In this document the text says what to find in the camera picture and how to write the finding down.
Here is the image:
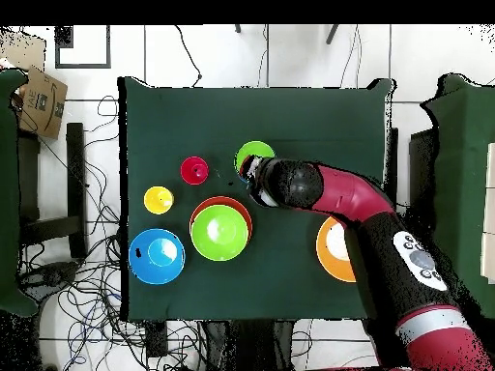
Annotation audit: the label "black rectangular block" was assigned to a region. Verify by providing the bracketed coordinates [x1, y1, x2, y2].
[145, 320, 168, 358]

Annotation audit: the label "yellow cup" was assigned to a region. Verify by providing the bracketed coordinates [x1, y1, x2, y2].
[143, 185, 175, 215]

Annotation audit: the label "black cable with plug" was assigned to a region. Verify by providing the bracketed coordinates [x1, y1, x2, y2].
[173, 24, 203, 88]

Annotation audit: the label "tangle of black cables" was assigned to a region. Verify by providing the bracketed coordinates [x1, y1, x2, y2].
[18, 94, 206, 371]

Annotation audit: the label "large green bowl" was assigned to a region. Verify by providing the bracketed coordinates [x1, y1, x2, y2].
[190, 204, 249, 262]

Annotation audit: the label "dark green tablecloth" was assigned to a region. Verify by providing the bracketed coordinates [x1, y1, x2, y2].
[117, 75, 396, 323]

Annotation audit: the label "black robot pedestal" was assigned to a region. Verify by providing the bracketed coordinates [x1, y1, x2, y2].
[204, 319, 295, 371]

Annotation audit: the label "large blue bowl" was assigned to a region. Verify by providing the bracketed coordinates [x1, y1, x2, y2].
[128, 228, 187, 286]

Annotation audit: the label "red cup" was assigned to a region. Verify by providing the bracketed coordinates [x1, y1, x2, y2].
[179, 156, 210, 186]

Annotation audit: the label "small green bowl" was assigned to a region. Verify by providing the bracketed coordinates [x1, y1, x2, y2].
[234, 140, 277, 173]

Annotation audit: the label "black stand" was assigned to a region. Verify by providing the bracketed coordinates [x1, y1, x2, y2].
[16, 122, 88, 260]

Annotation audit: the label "cardboard box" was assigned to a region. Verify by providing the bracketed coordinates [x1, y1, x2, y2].
[0, 34, 69, 140]

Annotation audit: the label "dark square frame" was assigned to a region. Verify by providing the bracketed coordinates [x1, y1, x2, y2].
[54, 24, 112, 70]

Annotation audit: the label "white boxes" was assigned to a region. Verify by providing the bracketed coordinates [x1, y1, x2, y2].
[480, 141, 495, 285]

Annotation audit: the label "large orange bowl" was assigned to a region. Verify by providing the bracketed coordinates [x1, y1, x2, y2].
[315, 215, 358, 283]

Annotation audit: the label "wide shallow red-orange bowl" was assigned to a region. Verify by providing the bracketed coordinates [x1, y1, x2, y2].
[189, 195, 253, 243]

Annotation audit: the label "green cloth covered table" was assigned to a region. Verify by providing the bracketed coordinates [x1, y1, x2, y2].
[419, 72, 495, 318]
[0, 67, 38, 318]

